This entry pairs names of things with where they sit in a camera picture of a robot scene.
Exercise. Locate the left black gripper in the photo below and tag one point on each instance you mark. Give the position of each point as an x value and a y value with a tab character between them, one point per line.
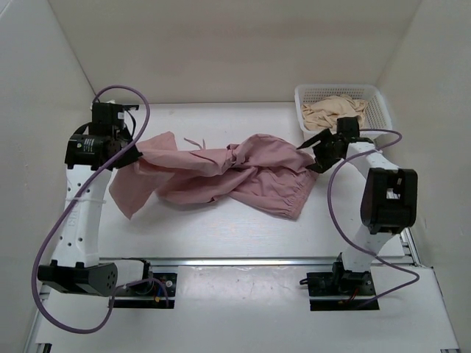
132	157

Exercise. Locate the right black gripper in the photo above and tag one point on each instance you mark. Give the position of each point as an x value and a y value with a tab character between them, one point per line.
322	164

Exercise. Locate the pink trousers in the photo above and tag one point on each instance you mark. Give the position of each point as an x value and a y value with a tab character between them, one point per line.
263	172

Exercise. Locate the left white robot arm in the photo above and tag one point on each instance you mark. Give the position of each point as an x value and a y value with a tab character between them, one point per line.
93	151

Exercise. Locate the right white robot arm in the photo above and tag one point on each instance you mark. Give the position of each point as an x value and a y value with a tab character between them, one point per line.
388	206

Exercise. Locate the beige trousers in basket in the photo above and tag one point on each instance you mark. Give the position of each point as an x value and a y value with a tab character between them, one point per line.
325	114

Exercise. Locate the white plastic basket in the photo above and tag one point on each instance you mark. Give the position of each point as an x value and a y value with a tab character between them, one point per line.
377	117

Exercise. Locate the aluminium rail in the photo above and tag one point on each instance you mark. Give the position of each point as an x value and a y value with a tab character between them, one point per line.
239	261

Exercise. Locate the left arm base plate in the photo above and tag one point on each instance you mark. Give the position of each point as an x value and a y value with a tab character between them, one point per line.
149	295

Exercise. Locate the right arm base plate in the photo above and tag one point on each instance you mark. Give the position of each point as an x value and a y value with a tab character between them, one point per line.
328	292

